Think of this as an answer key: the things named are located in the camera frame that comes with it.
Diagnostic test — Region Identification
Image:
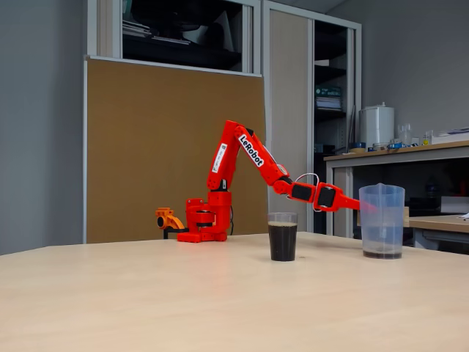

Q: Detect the clear glass beaker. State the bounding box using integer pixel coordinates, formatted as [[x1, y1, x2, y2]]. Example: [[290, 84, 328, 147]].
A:
[[398, 123, 413, 146]]

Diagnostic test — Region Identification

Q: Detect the grey workbench with wooden top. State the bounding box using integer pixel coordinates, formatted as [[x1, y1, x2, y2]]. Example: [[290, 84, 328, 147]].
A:
[[323, 140, 469, 239]]

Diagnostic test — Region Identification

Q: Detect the orange table clamp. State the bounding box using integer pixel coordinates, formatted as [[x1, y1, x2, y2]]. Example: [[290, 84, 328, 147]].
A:
[[155, 207, 190, 240]]

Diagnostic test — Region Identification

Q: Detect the pile of documents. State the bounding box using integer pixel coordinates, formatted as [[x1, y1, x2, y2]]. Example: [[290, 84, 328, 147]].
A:
[[431, 127, 469, 145]]

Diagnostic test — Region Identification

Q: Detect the low desk with wooden top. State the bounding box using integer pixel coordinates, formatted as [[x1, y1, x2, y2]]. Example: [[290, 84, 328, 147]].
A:
[[402, 214, 469, 250]]

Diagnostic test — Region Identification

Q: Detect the white flat box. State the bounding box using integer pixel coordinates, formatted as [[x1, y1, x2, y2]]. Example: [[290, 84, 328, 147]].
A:
[[441, 196, 469, 214]]

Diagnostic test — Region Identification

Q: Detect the stack of papers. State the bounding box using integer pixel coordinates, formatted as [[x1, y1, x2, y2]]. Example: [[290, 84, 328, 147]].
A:
[[315, 97, 344, 111]]

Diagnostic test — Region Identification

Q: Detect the clear drinking glass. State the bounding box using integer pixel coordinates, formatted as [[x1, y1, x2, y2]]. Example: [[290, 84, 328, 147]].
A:
[[267, 212, 298, 262]]

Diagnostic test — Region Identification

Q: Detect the translucent jug with cardboard handle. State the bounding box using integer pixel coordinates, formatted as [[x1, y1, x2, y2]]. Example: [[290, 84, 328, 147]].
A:
[[357, 183, 410, 260]]

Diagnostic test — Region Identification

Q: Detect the stack of grey books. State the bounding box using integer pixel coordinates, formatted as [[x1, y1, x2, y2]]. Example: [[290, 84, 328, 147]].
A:
[[122, 20, 152, 38]]

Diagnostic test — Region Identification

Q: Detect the white cylindrical appliance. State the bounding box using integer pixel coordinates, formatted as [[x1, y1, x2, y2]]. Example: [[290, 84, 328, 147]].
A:
[[358, 102, 396, 150]]

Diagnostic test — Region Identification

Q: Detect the brown pin board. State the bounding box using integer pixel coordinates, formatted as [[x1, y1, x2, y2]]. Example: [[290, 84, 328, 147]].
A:
[[83, 54, 268, 245]]

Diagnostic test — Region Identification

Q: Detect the grey shelving cabinet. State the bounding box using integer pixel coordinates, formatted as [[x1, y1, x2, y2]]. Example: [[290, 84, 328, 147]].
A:
[[86, 0, 363, 235]]

